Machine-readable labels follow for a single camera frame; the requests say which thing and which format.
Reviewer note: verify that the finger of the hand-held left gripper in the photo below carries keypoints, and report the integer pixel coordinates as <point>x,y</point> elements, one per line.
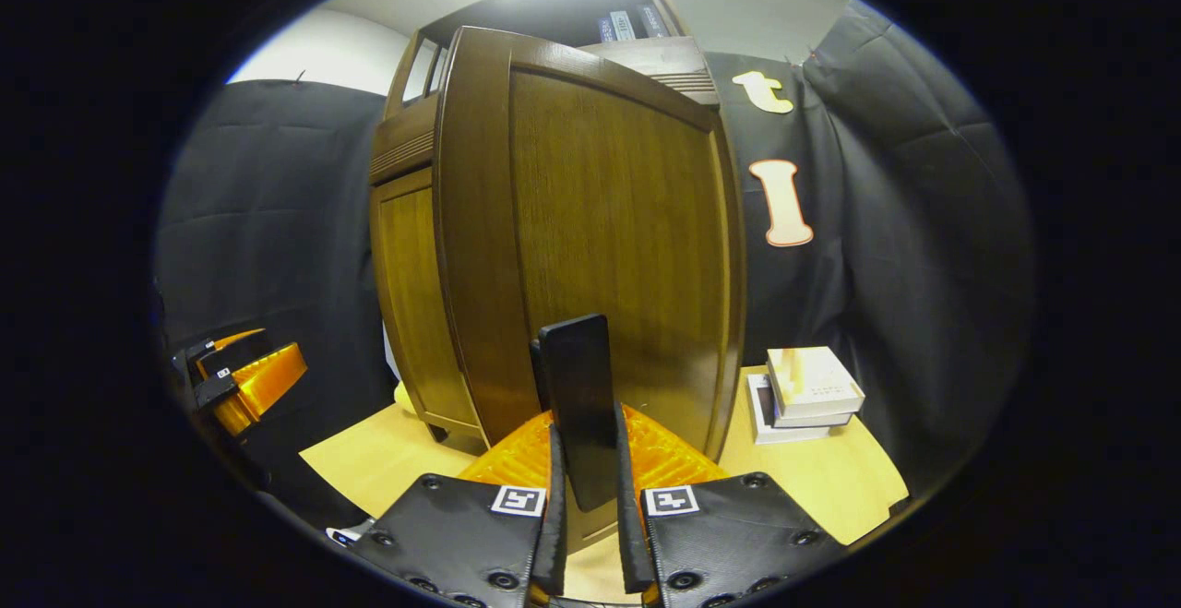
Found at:
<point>203,352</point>
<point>268,382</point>

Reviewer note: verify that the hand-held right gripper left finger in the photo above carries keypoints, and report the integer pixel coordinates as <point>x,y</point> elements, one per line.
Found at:
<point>461,534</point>

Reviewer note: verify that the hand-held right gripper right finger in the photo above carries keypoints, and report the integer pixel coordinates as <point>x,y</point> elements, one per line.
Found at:
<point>729,534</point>

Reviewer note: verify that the wooden shoe cabinet door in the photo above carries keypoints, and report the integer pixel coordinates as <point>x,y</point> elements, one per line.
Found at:
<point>609,202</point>
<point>415,294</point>

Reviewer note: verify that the wooden double-door shoe cabinet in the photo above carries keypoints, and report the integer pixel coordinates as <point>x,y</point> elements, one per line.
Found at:
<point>544,4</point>

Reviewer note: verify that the white flat book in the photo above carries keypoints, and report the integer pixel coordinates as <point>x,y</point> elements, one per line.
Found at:
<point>766,423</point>

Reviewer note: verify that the black backdrop cloth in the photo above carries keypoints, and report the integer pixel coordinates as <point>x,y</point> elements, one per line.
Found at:
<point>923,267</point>

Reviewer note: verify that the dark blue book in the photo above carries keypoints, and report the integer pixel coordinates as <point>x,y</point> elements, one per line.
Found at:
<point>606,29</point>

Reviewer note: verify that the light grey book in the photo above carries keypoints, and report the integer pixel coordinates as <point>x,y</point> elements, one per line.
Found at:
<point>624,25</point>

